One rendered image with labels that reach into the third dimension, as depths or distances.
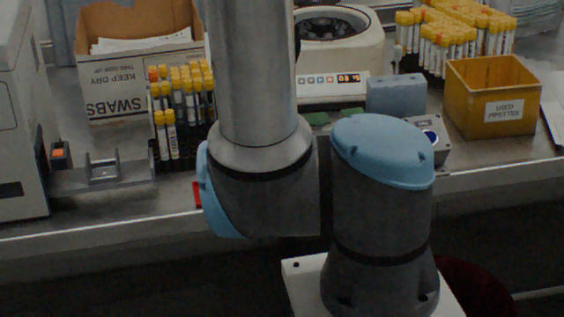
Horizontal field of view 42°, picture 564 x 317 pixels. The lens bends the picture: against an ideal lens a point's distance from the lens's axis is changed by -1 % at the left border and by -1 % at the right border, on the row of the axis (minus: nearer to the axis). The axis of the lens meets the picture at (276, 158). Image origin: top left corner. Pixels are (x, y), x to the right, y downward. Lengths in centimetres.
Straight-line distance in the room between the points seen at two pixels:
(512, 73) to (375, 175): 70
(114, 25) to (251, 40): 99
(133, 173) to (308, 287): 38
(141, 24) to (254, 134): 94
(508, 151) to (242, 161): 65
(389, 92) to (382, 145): 50
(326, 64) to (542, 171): 44
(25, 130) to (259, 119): 48
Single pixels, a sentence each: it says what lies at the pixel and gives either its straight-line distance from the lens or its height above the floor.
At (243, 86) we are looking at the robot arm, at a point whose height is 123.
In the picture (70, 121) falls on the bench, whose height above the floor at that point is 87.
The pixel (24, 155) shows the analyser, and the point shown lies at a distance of 115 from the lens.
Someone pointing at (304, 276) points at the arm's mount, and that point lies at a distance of 98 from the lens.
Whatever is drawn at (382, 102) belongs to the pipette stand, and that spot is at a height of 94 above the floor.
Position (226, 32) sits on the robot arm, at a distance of 70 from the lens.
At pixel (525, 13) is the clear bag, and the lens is 178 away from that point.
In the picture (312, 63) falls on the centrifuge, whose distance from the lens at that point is 143.
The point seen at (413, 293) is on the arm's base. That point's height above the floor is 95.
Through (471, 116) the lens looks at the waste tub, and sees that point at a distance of 132.
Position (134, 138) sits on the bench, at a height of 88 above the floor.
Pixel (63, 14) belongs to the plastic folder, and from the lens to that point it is 172.
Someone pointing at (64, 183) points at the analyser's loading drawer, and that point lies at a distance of 122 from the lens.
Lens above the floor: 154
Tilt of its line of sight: 31 degrees down
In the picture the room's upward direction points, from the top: 3 degrees counter-clockwise
